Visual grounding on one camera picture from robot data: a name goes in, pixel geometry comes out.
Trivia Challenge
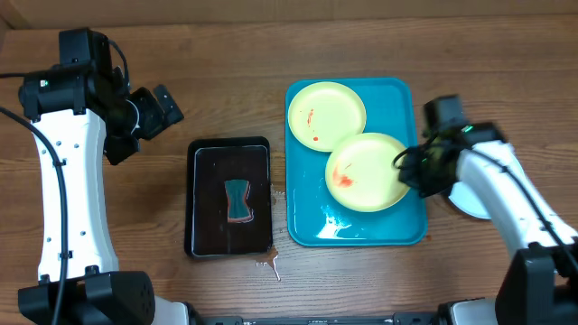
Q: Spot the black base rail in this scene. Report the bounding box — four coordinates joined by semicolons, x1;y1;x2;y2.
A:
193;312;452;325

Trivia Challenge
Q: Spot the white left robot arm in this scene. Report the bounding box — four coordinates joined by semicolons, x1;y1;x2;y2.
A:
18;61;193;324

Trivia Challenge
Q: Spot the black water tray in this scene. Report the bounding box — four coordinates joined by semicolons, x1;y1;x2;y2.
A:
184;136;273;259

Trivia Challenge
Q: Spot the light blue plate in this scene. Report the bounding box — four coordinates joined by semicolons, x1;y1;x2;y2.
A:
448;181;491;220

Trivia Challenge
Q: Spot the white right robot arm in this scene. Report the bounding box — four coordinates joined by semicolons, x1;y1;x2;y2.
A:
392;123;577;325

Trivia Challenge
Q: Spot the green orange sponge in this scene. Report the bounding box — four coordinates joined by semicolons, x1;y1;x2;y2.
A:
224;179;254;223

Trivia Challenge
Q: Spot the yellow plate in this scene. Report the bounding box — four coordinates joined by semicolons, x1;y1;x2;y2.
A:
325;133;409;212
287;81;367;153

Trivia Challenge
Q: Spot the teal plastic tray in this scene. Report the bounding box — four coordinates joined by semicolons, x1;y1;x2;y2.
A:
285;77;427;247

